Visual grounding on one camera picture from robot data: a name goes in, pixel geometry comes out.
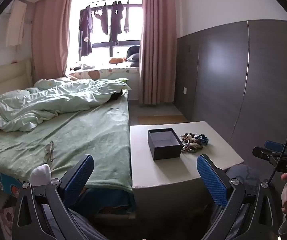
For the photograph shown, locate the grey wardrobe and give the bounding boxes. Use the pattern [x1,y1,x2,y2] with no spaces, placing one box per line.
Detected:
[177,20,287,162]

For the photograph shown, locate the pile of mixed jewelry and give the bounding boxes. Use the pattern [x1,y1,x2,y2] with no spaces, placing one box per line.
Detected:
[180,133,210,154]

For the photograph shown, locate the black cloth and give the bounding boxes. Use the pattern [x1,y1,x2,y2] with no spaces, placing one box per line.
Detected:
[109,91,124,102]

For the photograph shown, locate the green bed sheet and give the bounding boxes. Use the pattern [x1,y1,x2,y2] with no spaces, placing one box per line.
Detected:
[0,90,134,193]

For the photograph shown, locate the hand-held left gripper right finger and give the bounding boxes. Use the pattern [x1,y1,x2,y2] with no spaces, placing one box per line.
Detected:
[197,154,284,240]

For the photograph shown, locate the light green duvet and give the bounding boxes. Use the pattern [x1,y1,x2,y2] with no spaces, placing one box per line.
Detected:
[0,78,132,133]

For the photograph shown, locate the clothes rail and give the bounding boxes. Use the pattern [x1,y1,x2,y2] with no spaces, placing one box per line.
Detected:
[88,0,143,5]

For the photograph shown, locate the black cardboard box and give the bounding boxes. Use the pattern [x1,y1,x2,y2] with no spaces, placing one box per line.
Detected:
[148,128,183,161]

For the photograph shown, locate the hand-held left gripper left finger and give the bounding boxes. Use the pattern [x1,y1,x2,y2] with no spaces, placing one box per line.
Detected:
[12,154,94,240]

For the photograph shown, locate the printed window seat cushion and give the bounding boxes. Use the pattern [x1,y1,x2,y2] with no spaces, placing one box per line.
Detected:
[67,67,140,81]

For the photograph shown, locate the cream padded headboard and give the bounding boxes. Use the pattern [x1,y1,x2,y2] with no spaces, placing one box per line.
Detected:
[0,58,34,107]

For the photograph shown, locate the pink curtain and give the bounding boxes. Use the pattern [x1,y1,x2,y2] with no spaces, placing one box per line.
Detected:
[32,0,75,80]
[139,0,184,105]

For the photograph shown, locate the cream hanging towel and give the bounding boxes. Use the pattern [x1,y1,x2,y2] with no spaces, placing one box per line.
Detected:
[6,0,27,47]

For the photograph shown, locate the eyeglasses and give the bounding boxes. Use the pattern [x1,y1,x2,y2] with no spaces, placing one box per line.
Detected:
[43,141,55,165]

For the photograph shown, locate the dark hanging tank top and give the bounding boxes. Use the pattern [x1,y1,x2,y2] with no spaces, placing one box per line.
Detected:
[100,3,109,36]

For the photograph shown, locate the person's white sock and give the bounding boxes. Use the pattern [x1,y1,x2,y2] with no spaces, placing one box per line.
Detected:
[30,164,52,187]

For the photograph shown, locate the dark pillows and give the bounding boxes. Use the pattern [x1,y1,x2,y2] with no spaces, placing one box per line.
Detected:
[126,45,141,68]

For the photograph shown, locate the window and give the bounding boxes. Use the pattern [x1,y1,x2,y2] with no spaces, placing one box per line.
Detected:
[68,0,144,67]

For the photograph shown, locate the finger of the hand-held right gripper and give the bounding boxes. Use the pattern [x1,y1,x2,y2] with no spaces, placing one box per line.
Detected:
[264,141,287,156]
[252,147,275,162]

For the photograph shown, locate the dark hanging garment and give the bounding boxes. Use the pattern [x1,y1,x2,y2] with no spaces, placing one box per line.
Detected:
[110,1,124,44]

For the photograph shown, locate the white side table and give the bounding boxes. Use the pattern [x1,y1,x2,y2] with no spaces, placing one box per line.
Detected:
[129,121,244,205]

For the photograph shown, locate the dark hanging bra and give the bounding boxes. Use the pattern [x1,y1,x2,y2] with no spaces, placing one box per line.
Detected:
[93,4,103,21]

